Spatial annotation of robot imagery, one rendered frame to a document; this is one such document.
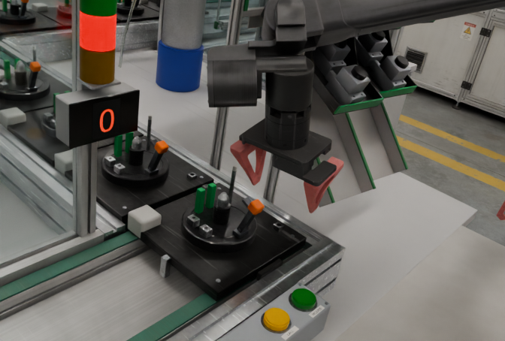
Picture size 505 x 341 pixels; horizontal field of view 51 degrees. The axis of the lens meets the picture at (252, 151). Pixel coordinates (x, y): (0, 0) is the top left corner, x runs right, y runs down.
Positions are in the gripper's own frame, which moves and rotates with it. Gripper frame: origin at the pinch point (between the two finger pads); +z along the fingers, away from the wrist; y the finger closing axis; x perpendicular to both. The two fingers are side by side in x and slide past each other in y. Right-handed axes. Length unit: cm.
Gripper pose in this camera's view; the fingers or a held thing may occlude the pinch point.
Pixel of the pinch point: (283, 191)
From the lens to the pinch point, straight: 74.4
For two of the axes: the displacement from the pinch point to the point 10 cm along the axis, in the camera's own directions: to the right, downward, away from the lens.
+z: 0.0, 8.2, 5.8
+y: 7.9, 3.6, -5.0
